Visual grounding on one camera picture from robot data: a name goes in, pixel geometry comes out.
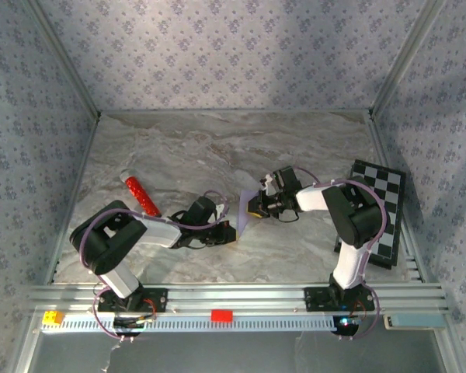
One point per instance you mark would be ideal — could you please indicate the black controller board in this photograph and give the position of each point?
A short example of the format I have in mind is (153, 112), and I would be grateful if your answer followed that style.
(130, 325)
(345, 325)

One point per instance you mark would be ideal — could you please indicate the aluminium mounting rail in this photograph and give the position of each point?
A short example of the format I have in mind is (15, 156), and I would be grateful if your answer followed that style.
(237, 297)

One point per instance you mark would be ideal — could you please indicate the red glitter tube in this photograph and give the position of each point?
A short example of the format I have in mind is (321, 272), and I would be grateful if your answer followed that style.
(140, 192)

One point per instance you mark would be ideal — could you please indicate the aluminium back rail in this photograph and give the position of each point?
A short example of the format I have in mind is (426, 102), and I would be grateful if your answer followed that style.
(237, 112)

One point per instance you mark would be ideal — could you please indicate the aluminium side rail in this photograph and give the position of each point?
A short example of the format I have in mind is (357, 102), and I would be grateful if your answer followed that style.
(75, 194)
(381, 147)

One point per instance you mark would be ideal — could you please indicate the white torn tape strip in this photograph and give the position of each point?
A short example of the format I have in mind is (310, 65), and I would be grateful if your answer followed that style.
(110, 355)

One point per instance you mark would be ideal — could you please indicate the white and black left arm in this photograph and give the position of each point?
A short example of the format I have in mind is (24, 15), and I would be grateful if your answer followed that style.
(105, 241)

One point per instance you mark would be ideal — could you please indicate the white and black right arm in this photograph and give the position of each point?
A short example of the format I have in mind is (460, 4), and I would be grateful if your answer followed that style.
(353, 217)

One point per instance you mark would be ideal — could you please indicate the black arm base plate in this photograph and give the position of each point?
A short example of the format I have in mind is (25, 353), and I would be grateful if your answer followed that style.
(159, 301)
(314, 299)

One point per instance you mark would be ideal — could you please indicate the red toy block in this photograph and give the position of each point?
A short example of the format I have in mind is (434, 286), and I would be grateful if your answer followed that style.
(222, 315)

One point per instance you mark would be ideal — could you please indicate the yellow toy block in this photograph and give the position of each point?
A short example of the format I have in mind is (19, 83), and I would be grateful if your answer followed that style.
(53, 318)

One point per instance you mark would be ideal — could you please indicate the black and grey checkerboard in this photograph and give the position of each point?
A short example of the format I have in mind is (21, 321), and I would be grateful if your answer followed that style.
(392, 186)

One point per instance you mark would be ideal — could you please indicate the blue-grey flat box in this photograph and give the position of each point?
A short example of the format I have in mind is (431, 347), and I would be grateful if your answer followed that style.
(415, 321)

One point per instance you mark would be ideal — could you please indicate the grey metal shelf panel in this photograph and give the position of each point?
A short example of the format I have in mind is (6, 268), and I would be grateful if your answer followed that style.
(237, 353)

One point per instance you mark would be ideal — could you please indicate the aluminium frame post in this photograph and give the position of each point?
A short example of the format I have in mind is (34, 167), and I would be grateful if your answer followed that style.
(69, 62)
(403, 58)

